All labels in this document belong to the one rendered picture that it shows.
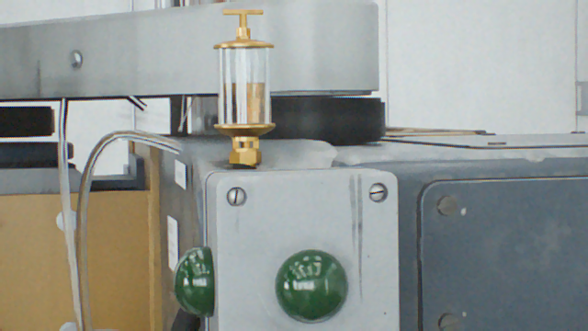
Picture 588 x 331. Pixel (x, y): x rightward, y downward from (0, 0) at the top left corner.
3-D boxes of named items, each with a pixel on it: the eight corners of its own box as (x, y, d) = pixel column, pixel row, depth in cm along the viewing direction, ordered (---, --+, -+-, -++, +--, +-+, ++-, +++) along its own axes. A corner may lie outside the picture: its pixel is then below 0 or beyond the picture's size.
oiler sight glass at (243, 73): (221, 124, 54) (220, 47, 54) (215, 123, 56) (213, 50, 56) (276, 123, 54) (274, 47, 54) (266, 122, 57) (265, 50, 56)
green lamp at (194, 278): (176, 325, 47) (175, 251, 47) (170, 313, 50) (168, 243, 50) (239, 322, 48) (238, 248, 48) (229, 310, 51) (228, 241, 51)
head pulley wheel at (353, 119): (242, 145, 63) (242, 98, 63) (220, 142, 72) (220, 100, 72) (405, 142, 65) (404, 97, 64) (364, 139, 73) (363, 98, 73)
